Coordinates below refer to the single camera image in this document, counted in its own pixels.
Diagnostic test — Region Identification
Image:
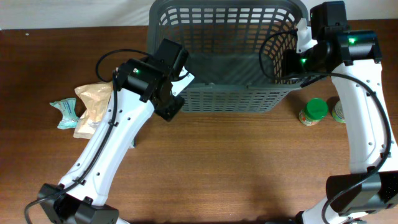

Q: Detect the silver pull-tab tin can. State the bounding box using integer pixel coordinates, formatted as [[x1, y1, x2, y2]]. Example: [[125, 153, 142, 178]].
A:
[[331, 101, 345, 124]]

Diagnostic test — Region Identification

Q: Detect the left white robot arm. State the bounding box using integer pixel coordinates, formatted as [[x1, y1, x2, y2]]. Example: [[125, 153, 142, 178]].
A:
[[24, 39, 194, 224]]

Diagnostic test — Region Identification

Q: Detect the grey plastic shopping basket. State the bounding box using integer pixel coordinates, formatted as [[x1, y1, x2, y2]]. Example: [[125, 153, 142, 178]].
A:
[[147, 0, 308, 113]]

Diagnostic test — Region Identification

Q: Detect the Kleenex tissue multipack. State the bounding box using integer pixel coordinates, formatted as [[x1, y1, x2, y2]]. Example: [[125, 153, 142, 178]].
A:
[[130, 138, 136, 148]]

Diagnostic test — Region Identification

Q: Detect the tan paper bag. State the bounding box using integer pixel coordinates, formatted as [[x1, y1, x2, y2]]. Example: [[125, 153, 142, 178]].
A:
[[73, 82, 113, 139]]

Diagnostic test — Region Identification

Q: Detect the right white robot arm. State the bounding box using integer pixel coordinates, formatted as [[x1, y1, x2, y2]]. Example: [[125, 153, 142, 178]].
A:
[[282, 1, 397, 223]]

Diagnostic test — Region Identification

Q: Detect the green lid glass jar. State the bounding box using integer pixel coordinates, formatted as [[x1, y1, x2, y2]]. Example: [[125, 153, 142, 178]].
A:
[[298, 98, 328, 126]]

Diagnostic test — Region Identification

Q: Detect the teal wet wipes packet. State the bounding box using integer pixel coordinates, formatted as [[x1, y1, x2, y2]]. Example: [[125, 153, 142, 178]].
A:
[[50, 98, 79, 129]]

